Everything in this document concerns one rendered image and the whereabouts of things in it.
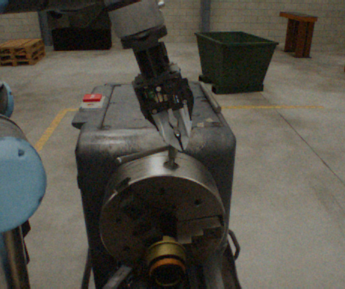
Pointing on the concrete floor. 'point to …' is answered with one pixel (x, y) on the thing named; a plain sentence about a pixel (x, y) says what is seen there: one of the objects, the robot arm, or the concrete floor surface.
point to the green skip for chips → (234, 61)
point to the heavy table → (298, 33)
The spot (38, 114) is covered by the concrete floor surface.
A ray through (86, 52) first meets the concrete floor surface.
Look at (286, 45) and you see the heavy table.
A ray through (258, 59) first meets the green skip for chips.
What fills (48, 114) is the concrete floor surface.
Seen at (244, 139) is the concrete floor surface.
